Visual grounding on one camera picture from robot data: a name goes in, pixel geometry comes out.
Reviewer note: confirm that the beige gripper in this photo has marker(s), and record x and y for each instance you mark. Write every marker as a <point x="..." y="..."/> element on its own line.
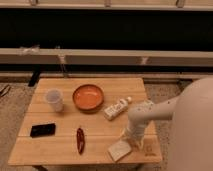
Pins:
<point x="134" y="132"/>

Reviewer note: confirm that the white rectangular sponge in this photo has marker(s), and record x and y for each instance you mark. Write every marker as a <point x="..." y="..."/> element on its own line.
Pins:
<point x="119" y="149"/>

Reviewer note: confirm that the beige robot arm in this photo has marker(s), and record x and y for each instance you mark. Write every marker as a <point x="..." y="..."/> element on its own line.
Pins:
<point x="191" y="137"/>

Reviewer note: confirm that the orange ceramic bowl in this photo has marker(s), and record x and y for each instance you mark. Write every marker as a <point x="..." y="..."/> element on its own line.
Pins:
<point x="88" y="97"/>

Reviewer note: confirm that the white plastic bottle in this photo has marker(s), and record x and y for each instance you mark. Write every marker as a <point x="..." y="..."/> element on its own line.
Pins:
<point x="114" y="110"/>

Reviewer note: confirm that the red chili pepper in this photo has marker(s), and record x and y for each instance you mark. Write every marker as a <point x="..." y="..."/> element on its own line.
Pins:
<point x="80" y="140"/>

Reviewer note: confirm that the wooden table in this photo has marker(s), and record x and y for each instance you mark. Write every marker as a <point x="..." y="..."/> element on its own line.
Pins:
<point x="61" y="148"/>

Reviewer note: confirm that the black smartphone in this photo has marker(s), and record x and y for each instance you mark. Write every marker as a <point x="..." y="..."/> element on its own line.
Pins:
<point x="43" y="130"/>

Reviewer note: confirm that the translucent plastic cup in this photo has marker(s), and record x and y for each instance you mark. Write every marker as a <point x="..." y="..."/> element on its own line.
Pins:
<point x="55" y="99"/>

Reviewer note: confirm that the long metal rail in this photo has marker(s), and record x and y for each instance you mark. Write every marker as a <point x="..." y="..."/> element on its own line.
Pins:
<point x="105" y="57"/>

